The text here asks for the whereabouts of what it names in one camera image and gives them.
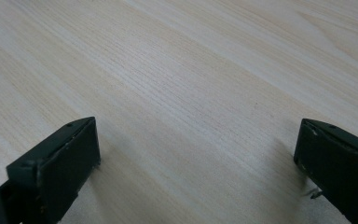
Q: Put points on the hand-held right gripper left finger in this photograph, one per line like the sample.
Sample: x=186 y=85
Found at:
x=63 y=168

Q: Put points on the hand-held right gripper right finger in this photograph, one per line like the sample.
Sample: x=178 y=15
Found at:
x=338 y=161

